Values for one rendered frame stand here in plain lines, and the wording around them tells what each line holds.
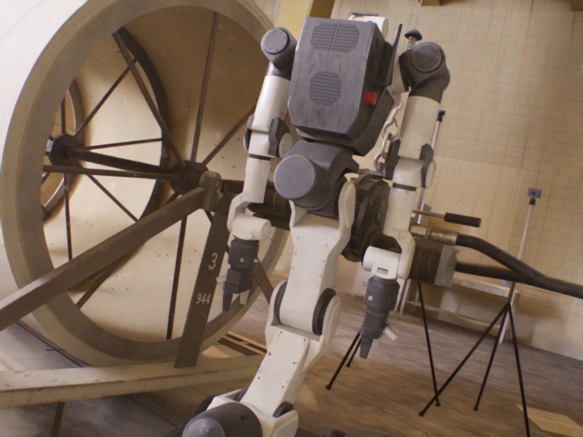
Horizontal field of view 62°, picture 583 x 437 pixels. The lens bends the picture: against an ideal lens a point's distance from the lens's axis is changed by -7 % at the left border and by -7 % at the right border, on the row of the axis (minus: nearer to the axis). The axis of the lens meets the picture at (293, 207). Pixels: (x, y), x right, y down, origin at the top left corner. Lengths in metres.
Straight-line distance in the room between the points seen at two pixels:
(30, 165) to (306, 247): 0.89
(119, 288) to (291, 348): 1.71
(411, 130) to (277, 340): 0.70
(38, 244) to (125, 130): 2.10
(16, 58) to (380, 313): 1.37
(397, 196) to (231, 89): 1.75
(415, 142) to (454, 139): 8.99
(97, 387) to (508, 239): 8.62
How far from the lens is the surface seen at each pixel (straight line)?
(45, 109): 1.75
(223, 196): 2.08
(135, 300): 2.93
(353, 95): 1.32
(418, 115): 1.40
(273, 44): 1.55
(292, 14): 7.18
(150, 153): 3.60
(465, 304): 9.81
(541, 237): 9.70
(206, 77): 2.22
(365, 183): 1.68
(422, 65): 1.40
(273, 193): 1.88
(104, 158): 2.63
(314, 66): 1.37
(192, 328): 2.10
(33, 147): 1.74
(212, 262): 2.06
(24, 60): 1.80
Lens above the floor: 0.80
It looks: 3 degrees up
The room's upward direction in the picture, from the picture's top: 15 degrees clockwise
